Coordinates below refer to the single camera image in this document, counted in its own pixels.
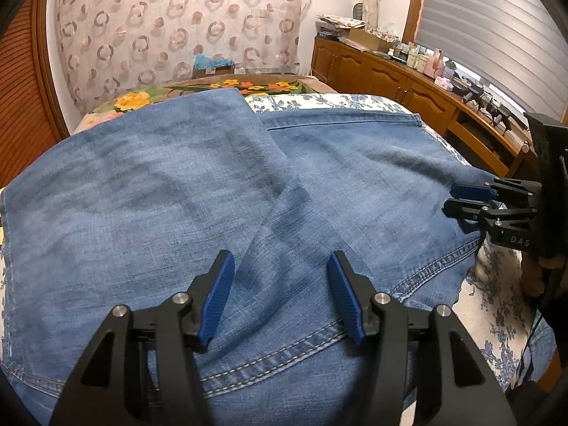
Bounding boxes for wooden sideboard cabinet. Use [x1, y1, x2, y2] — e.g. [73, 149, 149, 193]
[311, 35, 535, 179]

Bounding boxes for blue denim pants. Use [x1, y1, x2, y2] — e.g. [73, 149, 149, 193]
[0, 88, 484, 426]

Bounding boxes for sheer curtain with circles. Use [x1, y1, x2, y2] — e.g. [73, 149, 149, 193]
[54, 0, 318, 108]

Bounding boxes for stack of papers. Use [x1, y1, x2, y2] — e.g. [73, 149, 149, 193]
[316, 12, 367, 33]

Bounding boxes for open cardboard box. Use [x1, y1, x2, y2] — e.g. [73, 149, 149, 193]
[345, 27, 399, 53]

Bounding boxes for black stand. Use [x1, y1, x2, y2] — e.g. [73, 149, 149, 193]
[463, 86, 485, 108]
[489, 106, 512, 133]

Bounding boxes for cardboard box with blue cloth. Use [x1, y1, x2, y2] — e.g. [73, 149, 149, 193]
[192, 53, 236, 77]

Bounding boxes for person's right hand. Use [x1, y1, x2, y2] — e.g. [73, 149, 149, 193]
[520, 254, 561, 298]

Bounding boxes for grey window blind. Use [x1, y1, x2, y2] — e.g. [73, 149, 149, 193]
[415, 0, 568, 126]

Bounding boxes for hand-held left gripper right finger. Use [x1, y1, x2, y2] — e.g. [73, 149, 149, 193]
[327, 251, 518, 426]

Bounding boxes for colourful flower blanket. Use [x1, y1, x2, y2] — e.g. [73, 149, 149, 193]
[71, 75, 331, 136]

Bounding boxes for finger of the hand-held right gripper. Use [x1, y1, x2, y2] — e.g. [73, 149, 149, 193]
[449, 177, 544, 207]
[443, 199, 540, 237]

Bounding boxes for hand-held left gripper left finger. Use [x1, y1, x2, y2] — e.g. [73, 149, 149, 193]
[49, 250, 236, 426]

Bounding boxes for group of small bottles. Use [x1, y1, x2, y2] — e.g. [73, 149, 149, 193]
[398, 42, 429, 70]

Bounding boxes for wooden louvered wardrobe door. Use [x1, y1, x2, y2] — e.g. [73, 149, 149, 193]
[0, 0, 71, 189]

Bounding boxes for pink bottle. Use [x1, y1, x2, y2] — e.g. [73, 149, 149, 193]
[427, 48, 445, 77]

